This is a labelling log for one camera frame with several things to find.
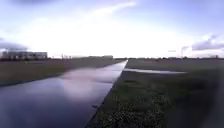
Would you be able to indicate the pale side path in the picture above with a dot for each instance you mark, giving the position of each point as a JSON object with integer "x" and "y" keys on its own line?
{"x": 153, "y": 71}

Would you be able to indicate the grass field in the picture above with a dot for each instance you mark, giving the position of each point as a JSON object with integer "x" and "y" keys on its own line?
{"x": 26, "y": 70}
{"x": 160, "y": 96}

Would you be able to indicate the wet grey paved path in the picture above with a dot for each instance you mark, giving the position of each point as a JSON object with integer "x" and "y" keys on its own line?
{"x": 56, "y": 100}

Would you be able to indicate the low building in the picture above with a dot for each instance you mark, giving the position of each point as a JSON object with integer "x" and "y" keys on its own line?
{"x": 25, "y": 55}

